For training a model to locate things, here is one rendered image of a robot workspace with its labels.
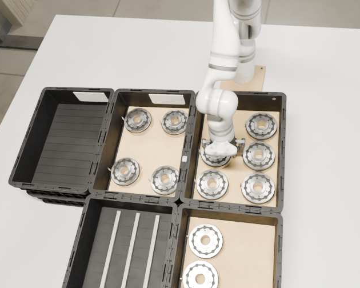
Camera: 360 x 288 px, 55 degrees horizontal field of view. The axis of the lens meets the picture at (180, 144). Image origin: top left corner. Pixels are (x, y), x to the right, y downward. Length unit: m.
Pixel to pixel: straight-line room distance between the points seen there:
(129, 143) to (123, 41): 0.64
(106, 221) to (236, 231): 0.43
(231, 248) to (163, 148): 0.41
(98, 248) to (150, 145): 0.39
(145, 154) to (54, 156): 0.36
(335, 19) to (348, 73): 1.21
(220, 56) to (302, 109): 0.66
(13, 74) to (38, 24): 0.51
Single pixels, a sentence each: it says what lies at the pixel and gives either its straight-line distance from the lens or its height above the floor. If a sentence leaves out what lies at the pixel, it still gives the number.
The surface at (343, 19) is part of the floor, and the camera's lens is 2.72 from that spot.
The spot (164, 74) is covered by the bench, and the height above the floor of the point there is 0.70.
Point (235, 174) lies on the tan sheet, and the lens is 1.15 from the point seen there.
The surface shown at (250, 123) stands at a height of 0.86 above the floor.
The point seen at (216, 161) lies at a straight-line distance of 1.14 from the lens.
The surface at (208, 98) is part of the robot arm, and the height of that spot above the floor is 1.20.
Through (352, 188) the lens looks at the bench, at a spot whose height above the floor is 0.70.
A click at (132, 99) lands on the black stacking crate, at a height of 0.88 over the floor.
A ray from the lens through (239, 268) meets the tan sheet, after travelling 1.08.
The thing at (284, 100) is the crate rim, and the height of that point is 0.93.
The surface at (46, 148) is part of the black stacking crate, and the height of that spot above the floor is 0.83.
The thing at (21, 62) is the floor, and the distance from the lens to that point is 3.08.
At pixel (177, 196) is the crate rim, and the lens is 1.04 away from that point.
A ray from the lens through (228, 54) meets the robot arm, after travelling 0.83.
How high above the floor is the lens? 1.91
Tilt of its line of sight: 62 degrees down
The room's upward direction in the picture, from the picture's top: 23 degrees counter-clockwise
